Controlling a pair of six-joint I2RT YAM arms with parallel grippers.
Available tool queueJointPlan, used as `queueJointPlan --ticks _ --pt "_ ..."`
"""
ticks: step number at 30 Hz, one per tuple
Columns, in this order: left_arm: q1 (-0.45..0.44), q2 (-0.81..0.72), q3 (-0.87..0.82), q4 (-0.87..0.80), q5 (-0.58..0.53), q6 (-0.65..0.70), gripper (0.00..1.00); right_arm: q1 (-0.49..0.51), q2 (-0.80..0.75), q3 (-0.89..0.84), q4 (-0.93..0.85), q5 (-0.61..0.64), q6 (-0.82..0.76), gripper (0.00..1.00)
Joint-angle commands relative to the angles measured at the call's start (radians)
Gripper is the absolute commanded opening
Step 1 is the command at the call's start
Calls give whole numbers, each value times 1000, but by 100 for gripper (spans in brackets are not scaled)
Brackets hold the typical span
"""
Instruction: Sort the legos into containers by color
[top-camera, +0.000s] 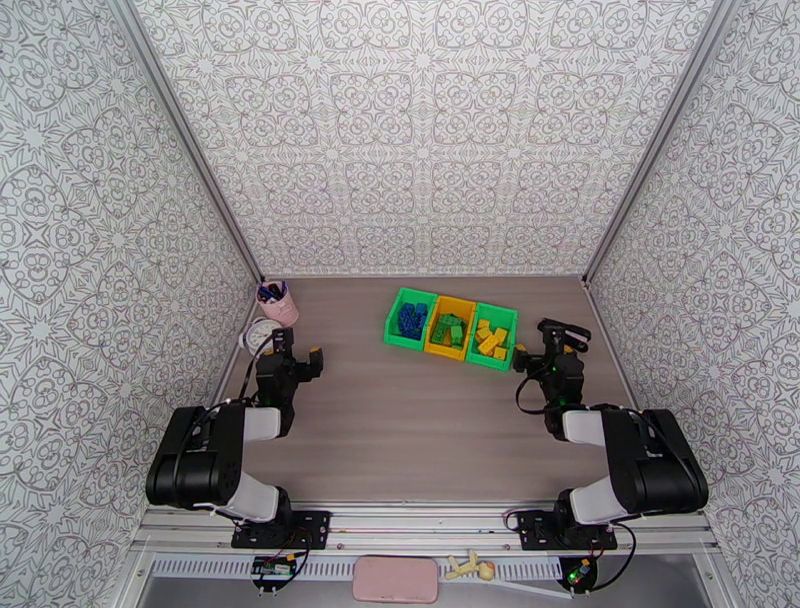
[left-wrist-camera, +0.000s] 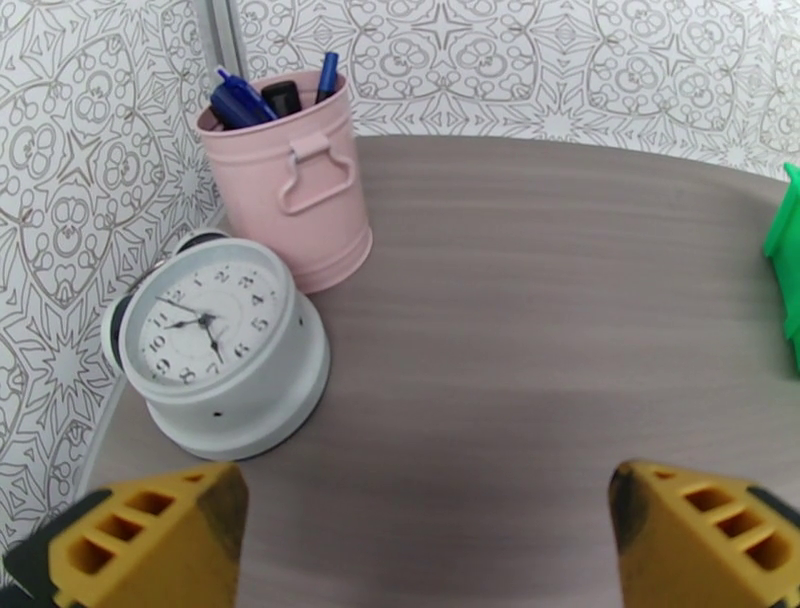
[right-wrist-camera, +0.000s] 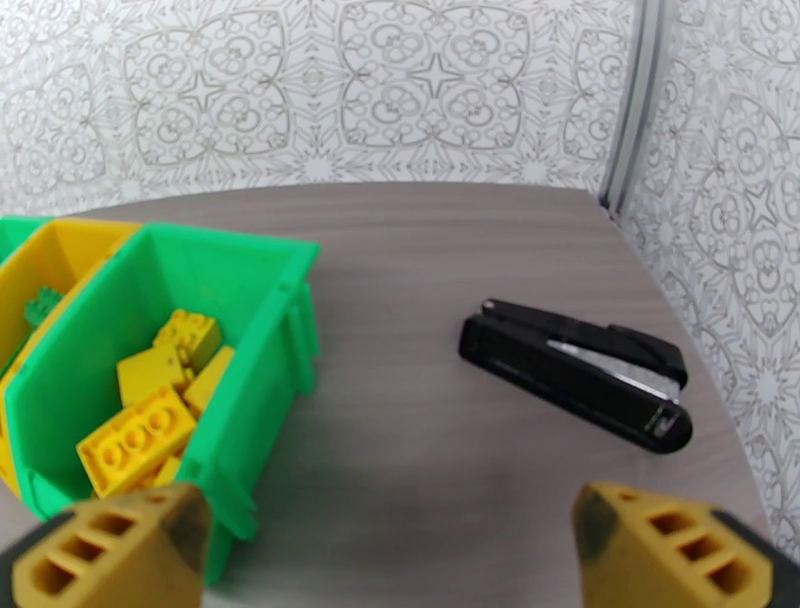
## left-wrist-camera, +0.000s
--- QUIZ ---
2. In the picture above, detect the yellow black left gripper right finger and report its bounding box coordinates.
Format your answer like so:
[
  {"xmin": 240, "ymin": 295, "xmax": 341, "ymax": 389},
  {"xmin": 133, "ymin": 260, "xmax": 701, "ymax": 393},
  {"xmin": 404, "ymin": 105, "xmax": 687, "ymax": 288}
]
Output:
[{"xmin": 609, "ymin": 459, "xmax": 800, "ymax": 608}]

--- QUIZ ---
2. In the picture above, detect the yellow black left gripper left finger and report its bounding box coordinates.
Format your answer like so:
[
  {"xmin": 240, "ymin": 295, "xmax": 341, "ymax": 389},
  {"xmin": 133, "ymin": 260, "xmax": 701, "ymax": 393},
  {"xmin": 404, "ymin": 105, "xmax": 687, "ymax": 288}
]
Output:
[{"xmin": 0, "ymin": 461, "xmax": 250, "ymax": 608}]

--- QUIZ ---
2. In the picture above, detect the white alarm clock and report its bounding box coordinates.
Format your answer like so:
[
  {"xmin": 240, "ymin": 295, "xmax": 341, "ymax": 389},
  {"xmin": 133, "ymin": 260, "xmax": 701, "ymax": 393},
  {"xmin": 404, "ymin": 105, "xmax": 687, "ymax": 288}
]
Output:
[{"xmin": 101, "ymin": 228, "xmax": 331, "ymax": 463}]

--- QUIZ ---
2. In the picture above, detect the green plastic bin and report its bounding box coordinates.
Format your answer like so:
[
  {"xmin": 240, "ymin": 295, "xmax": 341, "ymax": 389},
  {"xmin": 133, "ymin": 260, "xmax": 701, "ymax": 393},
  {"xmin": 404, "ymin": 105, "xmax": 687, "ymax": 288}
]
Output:
[{"xmin": 763, "ymin": 162, "xmax": 800, "ymax": 376}]

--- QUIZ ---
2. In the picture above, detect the pink metal cup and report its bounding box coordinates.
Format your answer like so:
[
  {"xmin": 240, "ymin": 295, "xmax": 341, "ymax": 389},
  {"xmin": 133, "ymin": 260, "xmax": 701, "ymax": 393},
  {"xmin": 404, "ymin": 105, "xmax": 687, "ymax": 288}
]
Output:
[{"xmin": 195, "ymin": 69, "xmax": 374, "ymax": 295}]

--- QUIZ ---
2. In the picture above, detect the thick blue pen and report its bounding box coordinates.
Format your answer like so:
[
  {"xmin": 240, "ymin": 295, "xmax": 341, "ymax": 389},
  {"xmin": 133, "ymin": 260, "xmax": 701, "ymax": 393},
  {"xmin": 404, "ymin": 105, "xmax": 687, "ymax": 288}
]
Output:
[{"xmin": 209, "ymin": 67, "xmax": 279, "ymax": 131}]

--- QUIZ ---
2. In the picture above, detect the black marker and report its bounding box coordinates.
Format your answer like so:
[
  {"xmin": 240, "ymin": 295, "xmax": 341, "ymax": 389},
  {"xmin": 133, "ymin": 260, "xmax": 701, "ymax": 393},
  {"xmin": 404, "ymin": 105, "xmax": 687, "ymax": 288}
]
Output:
[{"xmin": 261, "ymin": 80, "xmax": 303, "ymax": 118}]

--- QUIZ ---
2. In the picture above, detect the thin blue pen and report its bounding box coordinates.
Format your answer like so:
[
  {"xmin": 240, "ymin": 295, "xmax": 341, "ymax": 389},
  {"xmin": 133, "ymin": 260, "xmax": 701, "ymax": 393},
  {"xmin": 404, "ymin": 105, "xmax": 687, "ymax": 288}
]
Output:
[{"xmin": 314, "ymin": 51, "xmax": 341, "ymax": 105}]

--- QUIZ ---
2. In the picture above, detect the grey metal corner post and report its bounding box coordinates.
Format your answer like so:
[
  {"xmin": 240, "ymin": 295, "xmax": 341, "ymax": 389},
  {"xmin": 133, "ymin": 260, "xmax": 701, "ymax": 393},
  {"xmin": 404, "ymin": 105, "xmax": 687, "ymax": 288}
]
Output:
[{"xmin": 198, "ymin": 0, "xmax": 246, "ymax": 79}]

